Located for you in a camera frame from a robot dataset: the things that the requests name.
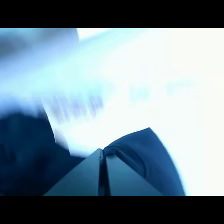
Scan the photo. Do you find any black garment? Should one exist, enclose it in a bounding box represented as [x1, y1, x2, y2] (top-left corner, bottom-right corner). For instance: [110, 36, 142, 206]
[0, 111, 186, 197]

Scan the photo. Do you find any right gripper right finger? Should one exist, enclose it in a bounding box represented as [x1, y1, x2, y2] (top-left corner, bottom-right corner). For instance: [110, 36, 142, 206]
[105, 154, 164, 197]

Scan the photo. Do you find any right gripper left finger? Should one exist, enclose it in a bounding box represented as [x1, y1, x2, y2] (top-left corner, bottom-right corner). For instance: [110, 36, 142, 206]
[44, 148, 104, 197]

